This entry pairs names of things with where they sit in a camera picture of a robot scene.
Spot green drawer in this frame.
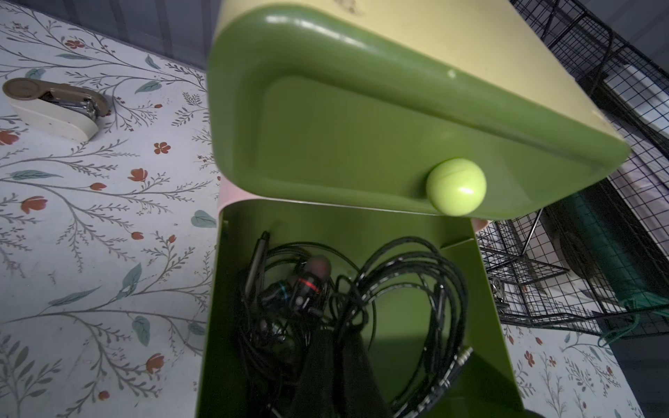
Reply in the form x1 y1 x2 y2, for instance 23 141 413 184
196 199 527 417

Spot green yellow drawer cabinet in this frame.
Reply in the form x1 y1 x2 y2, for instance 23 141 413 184
207 1 630 219

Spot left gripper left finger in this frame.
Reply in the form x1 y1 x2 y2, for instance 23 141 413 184
287 328 337 417

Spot black wire desk organizer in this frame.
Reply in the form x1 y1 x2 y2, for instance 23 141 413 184
475 0 669 336

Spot black earphones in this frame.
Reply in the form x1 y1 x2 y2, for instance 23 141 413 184
234 233 361 417
341 236 472 417
235 231 332 382

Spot beige stapler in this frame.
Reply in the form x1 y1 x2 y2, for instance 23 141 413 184
3 78 110 144

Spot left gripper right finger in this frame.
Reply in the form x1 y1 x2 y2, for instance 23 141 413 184
339 333 392 417

